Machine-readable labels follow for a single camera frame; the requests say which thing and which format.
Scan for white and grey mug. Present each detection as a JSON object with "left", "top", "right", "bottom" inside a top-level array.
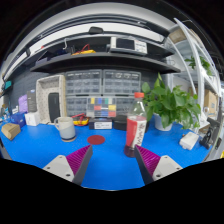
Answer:
[{"left": 53, "top": 116, "right": 77, "bottom": 143}]

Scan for grey small-parts drawer cabinet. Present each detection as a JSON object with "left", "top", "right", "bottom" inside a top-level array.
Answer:
[
  {"left": 65, "top": 95, "right": 89, "bottom": 117},
  {"left": 114, "top": 95, "right": 137, "bottom": 117},
  {"left": 65, "top": 70, "right": 103, "bottom": 97},
  {"left": 102, "top": 69, "right": 142, "bottom": 96}
]

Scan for flat round red coaster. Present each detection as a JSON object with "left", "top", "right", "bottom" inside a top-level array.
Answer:
[{"left": 86, "top": 134, "right": 106, "bottom": 146}]

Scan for clear red-capped drink bottle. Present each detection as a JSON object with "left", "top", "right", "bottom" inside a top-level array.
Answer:
[{"left": 123, "top": 92, "right": 148, "bottom": 158}]

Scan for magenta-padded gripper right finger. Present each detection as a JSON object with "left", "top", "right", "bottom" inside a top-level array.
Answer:
[{"left": 133, "top": 144, "right": 184, "bottom": 186}]

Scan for blue box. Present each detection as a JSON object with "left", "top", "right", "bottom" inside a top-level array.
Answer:
[{"left": 9, "top": 112, "right": 27, "bottom": 128}]

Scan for white perforated basket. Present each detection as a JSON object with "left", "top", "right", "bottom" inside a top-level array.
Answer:
[{"left": 35, "top": 74, "right": 67, "bottom": 125}]

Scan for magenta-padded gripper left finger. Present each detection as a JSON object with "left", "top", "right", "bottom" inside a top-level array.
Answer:
[{"left": 42, "top": 144, "right": 94, "bottom": 187}]

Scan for purple box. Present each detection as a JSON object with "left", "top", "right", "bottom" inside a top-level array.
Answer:
[{"left": 18, "top": 94, "right": 29, "bottom": 114}]

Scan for white carton box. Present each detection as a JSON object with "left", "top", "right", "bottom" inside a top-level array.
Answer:
[{"left": 24, "top": 111, "right": 41, "bottom": 127}]

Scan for clear organizer box, coloured parts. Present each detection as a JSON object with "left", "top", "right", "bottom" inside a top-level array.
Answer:
[{"left": 87, "top": 96, "right": 118, "bottom": 120}]

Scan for black stand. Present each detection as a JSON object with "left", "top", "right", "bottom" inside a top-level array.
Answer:
[{"left": 199, "top": 118, "right": 221, "bottom": 150}]

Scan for dark workbench shelf with instruments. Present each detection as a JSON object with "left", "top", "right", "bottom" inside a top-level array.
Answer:
[{"left": 4, "top": 13, "right": 183, "bottom": 84}]

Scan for dark grey box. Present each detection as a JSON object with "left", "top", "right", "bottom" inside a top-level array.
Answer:
[{"left": 26, "top": 89, "right": 38, "bottom": 113}]

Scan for brown cardboard box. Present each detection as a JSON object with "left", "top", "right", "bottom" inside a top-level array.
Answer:
[{"left": 0, "top": 122, "right": 22, "bottom": 141}]

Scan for black device in basket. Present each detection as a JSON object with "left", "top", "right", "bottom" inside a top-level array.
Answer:
[{"left": 47, "top": 92, "right": 61, "bottom": 124}]

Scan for yellow multimeter with red leads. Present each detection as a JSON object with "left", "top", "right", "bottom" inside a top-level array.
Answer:
[{"left": 72, "top": 113, "right": 90, "bottom": 127}]

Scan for green plant in white pot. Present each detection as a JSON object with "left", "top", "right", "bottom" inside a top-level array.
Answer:
[{"left": 141, "top": 72, "right": 202, "bottom": 132}]

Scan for white power adapter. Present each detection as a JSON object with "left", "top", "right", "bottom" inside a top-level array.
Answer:
[{"left": 179, "top": 131, "right": 200, "bottom": 151}]

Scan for black round container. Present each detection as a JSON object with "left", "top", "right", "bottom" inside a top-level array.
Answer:
[{"left": 113, "top": 115, "right": 128, "bottom": 131}]

